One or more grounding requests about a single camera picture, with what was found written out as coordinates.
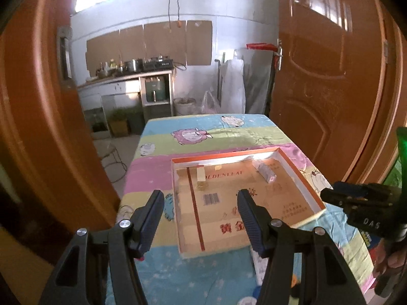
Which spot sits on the cartoon sheep printed blanket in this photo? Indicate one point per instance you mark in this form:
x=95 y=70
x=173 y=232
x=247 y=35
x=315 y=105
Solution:
x=197 y=279

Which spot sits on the person's right hand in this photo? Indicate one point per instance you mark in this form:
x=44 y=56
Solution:
x=389 y=257

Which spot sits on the metal latch plate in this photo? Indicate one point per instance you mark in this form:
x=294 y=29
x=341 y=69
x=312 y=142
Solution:
x=64 y=54

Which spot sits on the kitchen counter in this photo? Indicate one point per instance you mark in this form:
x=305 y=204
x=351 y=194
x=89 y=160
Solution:
x=111 y=89

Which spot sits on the metal stool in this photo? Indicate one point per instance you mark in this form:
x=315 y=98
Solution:
x=105 y=149

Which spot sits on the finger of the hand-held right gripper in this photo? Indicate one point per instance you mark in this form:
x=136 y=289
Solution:
x=348 y=186
x=334 y=197

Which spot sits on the black gas stove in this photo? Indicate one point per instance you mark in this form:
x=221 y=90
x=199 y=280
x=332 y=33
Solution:
x=157 y=64

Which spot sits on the metal rod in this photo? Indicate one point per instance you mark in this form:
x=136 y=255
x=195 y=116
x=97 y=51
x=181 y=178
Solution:
x=218 y=79

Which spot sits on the red paper strip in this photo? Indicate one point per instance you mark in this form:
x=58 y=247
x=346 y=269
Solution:
x=259 y=46

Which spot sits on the green box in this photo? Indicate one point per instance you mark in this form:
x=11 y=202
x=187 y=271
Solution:
x=392 y=175

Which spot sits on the cardboard wall sheet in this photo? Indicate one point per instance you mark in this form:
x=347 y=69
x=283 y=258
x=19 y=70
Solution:
x=198 y=43
x=103 y=54
x=163 y=41
x=132 y=46

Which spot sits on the metal bowl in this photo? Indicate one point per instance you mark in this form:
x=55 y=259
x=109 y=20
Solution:
x=102 y=73

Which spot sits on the white plastic wrapped panel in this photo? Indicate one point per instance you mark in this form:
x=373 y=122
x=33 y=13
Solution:
x=232 y=85

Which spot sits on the wooden door frame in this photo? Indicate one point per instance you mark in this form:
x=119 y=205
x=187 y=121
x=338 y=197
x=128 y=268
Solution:
x=392 y=95

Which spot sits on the clear glitter-filled box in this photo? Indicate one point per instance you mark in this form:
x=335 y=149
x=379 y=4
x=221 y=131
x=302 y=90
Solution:
x=265 y=171

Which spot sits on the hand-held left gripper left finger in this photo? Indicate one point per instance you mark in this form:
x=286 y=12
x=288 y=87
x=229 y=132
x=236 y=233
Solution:
x=152 y=216

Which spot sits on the gold rectangular box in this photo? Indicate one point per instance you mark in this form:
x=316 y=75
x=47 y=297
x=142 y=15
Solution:
x=200 y=174

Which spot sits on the green air fryer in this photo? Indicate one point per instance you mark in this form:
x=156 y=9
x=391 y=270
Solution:
x=155 y=89

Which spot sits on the wooden planter box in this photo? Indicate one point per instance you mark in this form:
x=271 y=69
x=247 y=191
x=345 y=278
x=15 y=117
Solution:
x=118 y=125

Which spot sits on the grey wrapped panel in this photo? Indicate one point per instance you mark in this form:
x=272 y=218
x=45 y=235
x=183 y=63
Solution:
x=259 y=82

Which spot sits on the dark planter box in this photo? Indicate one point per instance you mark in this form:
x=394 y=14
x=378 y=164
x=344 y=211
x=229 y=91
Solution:
x=136 y=122

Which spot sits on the orange-rimmed cardboard tray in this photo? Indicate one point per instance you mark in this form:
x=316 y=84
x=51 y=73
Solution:
x=300 y=179

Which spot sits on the white plastic bag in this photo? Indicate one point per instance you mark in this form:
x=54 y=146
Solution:
x=210 y=103

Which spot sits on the metal cooking pot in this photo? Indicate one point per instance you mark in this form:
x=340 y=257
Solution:
x=133 y=65

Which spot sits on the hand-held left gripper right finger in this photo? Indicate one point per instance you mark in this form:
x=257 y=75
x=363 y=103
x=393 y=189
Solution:
x=249 y=220

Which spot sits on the round basin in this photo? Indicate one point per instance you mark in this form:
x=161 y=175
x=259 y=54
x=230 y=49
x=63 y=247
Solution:
x=184 y=106

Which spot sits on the metal door hinge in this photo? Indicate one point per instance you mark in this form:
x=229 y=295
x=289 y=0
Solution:
x=386 y=49

